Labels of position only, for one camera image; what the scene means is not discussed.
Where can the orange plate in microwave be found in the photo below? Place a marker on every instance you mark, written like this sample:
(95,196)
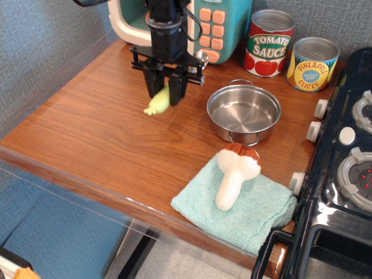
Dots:
(147,17)

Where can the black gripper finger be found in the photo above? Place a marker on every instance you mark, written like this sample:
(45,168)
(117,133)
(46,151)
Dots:
(177,88)
(154,80)

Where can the teal toy microwave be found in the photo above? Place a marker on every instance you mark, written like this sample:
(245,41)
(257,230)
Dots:
(222,25)

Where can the plush white mushroom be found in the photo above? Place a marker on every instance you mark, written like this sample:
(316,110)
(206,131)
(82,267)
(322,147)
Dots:
(239,163)

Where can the green handled metal spoon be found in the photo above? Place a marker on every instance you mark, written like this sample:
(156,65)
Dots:
(161,101)

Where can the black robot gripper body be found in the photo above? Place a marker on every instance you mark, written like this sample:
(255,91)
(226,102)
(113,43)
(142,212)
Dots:
(169,45)

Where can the light teal cloth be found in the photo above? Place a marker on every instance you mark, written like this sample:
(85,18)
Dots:
(263,204)

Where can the round metal pot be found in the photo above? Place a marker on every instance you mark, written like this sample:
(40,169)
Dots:
(243,113)

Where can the tomato sauce can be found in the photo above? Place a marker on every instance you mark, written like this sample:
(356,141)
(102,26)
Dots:
(270,34)

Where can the pineapple slices can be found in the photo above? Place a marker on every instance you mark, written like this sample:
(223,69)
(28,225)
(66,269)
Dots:
(312,63)

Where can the black toy stove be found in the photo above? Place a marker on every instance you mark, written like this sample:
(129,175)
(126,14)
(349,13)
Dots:
(332,233)

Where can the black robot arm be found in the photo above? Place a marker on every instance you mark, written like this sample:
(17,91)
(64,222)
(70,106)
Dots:
(166,11)

